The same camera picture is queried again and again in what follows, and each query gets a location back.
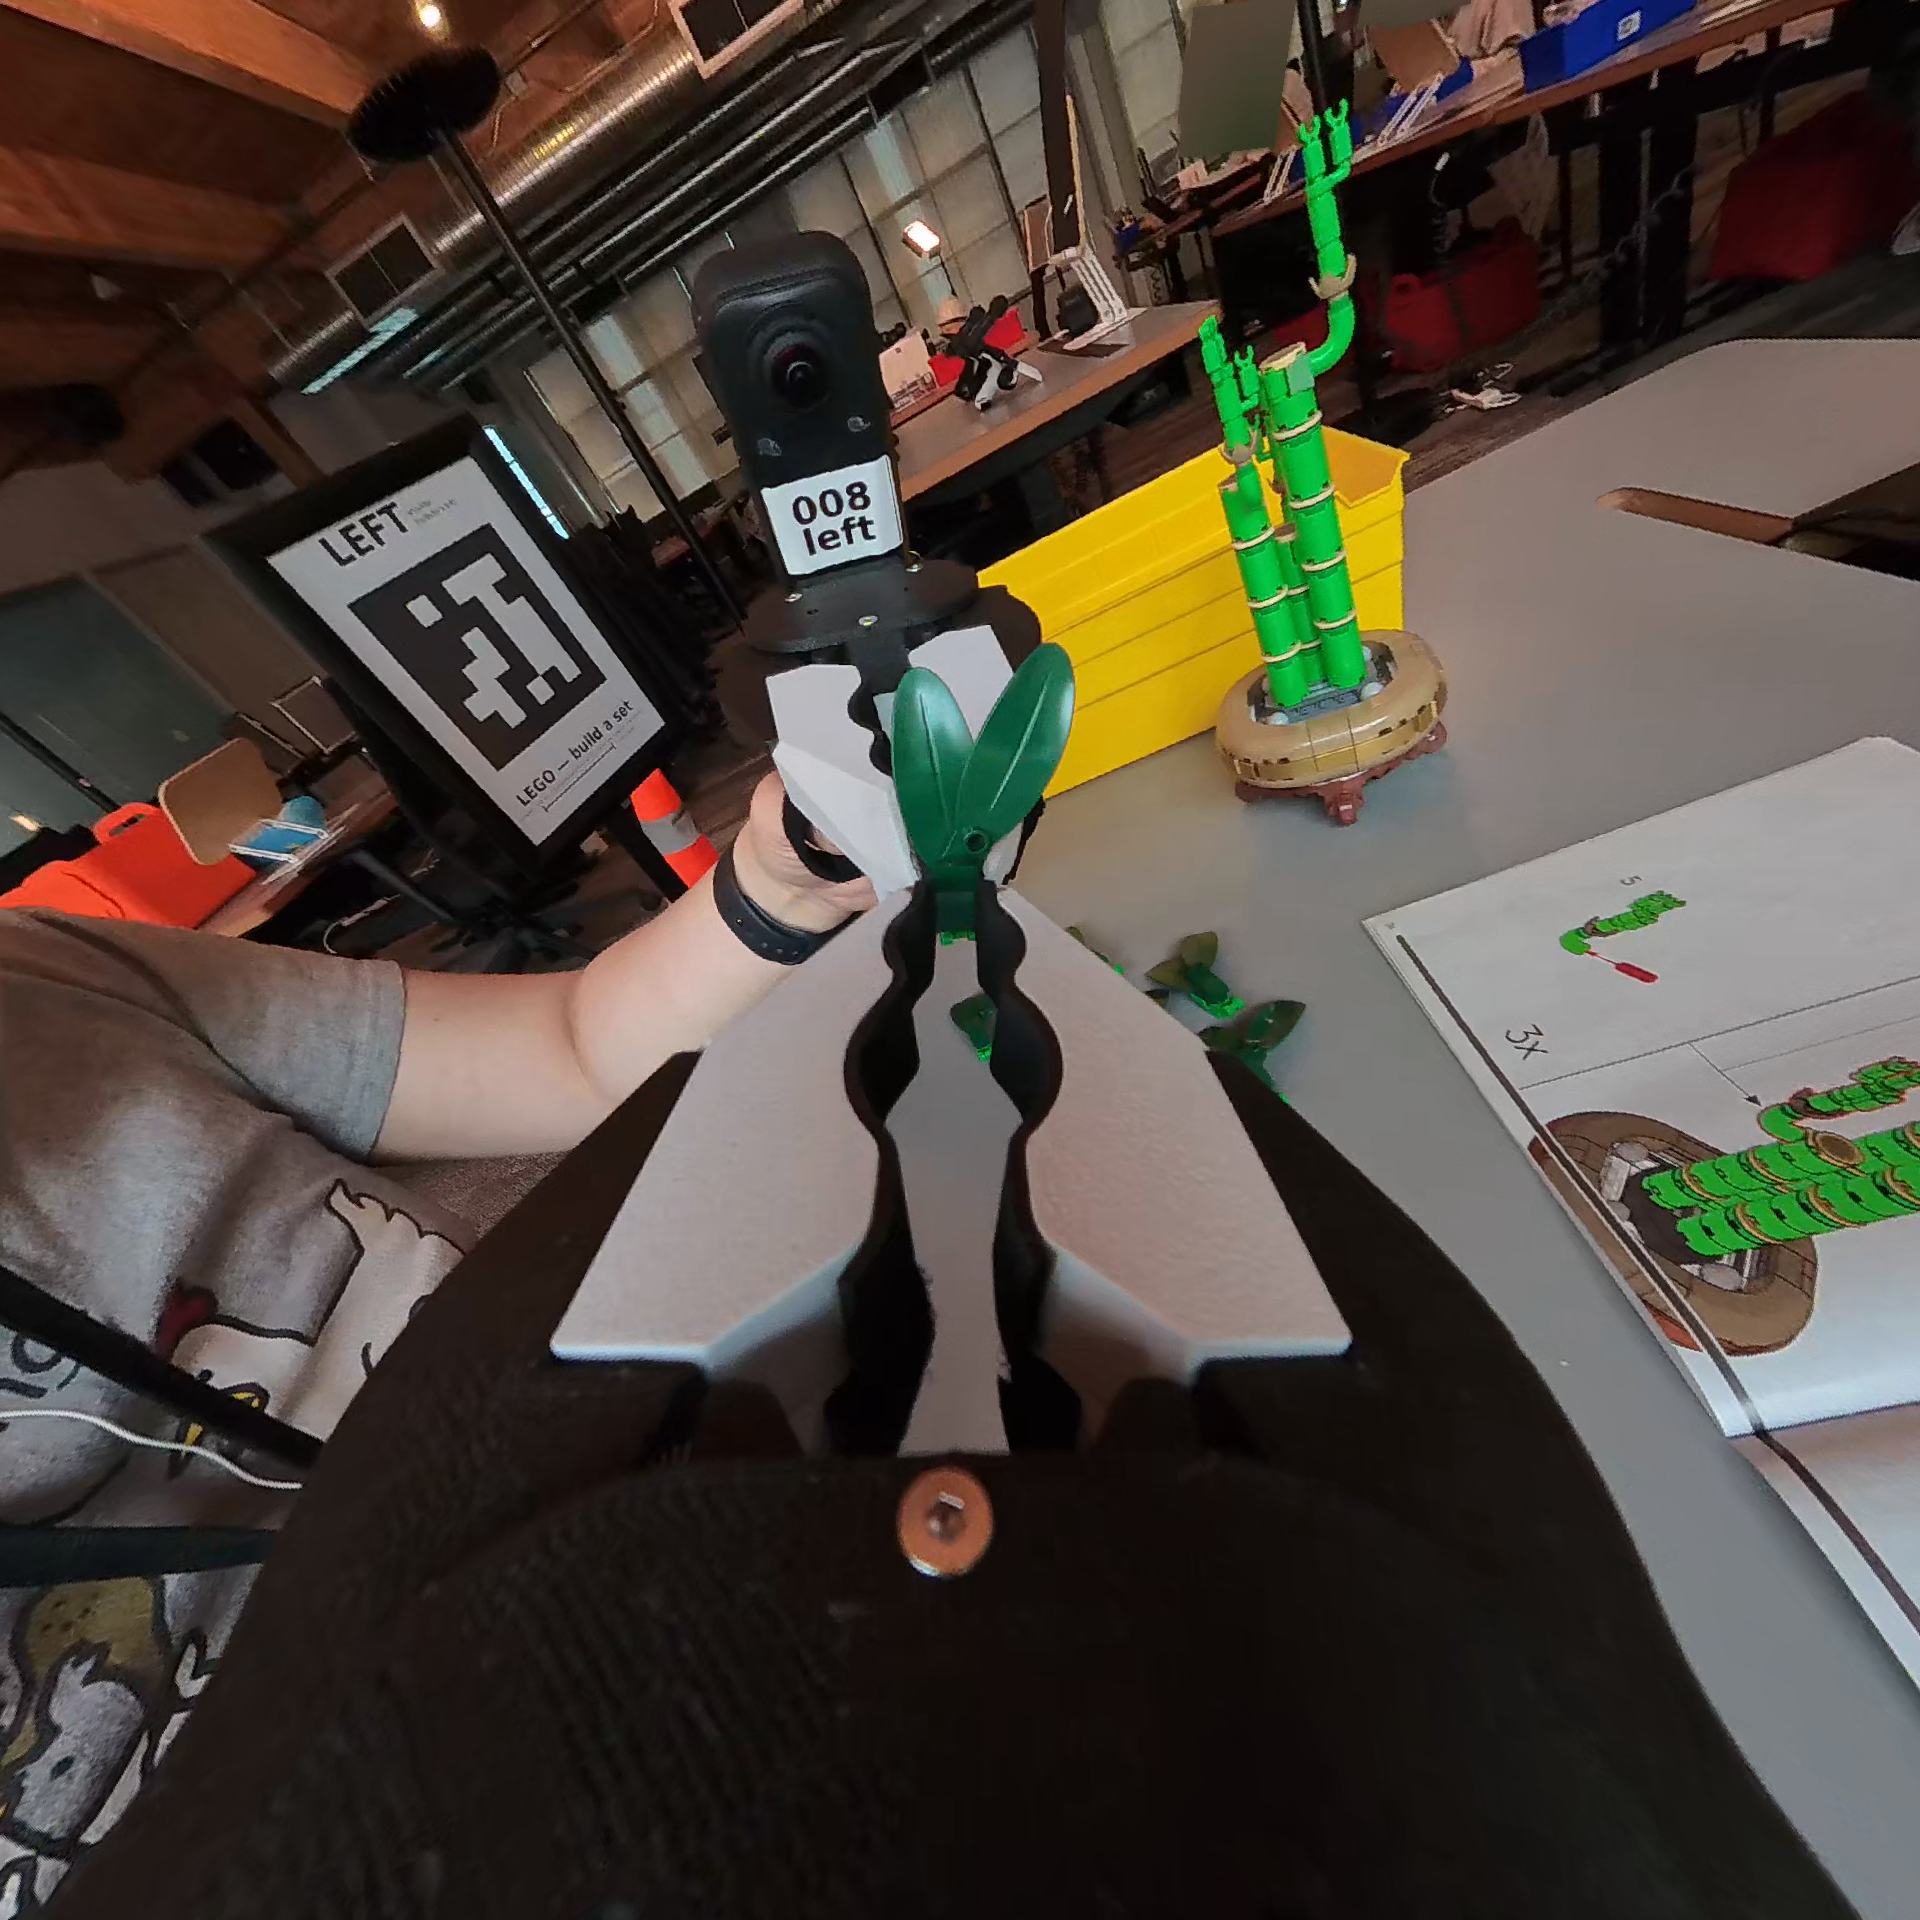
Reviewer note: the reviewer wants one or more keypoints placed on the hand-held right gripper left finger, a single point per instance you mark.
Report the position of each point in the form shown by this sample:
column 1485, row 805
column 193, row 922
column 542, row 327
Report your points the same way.
column 721, row 1200

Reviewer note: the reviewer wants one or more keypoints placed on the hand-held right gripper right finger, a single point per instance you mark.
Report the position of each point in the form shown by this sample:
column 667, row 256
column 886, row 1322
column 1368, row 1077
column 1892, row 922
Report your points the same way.
column 1171, row 1200

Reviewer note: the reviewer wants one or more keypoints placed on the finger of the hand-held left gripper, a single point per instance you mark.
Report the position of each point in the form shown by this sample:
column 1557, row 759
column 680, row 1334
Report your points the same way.
column 825, row 765
column 974, row 667

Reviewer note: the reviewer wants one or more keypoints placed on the green lego leaf sprig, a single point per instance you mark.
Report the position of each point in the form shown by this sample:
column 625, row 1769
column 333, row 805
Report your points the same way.
column 931, row 750

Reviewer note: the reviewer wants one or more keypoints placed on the person's left forearm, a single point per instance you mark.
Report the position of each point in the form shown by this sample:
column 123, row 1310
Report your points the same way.
column 569, row 1035

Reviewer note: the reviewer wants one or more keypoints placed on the cluster of green lego leaves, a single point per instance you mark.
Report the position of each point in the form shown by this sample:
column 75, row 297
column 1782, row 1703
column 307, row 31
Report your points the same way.
column 1201, row 983

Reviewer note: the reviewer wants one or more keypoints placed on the green lego bamboo model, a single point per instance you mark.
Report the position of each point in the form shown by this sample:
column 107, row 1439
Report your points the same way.
column 1312, row 600

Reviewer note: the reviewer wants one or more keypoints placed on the lego instruction booklet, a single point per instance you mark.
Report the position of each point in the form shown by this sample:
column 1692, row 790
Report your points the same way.
column 1724, row 930

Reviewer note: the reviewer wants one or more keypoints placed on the person's left hand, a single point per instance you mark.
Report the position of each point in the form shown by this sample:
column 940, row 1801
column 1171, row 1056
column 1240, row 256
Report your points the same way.
column 762, row 855

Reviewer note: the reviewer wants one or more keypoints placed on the lit desk lamp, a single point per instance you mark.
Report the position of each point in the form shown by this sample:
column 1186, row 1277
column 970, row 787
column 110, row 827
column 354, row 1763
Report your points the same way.
column 918, row 240

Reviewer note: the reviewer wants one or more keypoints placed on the orange traffic cone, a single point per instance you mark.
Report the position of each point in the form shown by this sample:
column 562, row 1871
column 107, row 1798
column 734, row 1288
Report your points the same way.
column 674, row 832

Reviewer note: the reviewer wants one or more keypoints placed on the yellow plastic bin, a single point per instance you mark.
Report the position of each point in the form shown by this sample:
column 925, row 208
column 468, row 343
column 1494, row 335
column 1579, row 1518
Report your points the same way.
column 1140, row 600

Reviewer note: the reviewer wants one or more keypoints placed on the black wrist band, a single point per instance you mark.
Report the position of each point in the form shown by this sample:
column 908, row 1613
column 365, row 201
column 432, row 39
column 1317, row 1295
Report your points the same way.
column 764, row 937

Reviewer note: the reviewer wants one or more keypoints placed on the small black white robot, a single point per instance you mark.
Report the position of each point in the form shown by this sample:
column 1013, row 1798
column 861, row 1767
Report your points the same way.
column 989, row 359

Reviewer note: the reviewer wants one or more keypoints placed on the black pole stand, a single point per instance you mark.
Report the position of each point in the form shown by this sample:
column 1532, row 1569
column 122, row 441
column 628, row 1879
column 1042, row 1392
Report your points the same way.
column 524, row 283

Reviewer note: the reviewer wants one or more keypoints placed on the white tablet stand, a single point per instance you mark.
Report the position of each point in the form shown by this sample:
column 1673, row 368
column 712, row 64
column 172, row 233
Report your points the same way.
column 1089, row 283

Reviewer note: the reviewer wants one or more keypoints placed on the background grey table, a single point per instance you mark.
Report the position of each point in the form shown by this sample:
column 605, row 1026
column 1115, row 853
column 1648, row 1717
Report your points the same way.
column 1108, row 375

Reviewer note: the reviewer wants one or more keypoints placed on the white ceiling vent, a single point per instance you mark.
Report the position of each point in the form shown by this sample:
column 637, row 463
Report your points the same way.
column 381, row 267
column 734, row 32

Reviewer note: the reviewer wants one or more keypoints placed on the black framed tag sign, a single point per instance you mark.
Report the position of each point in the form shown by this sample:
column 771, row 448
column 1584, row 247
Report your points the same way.
column 481, row 646

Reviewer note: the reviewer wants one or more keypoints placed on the red crate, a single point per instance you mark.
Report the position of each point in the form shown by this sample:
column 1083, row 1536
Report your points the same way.
column 1462, row 299
column 1814, row 201

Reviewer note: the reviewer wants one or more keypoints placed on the orange chair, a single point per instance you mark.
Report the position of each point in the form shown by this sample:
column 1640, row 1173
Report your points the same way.
column 118, row 870

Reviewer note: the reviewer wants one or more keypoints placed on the blue plastic bin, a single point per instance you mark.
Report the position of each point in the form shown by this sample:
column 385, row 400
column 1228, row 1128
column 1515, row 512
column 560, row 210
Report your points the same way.
column 1612, row 41

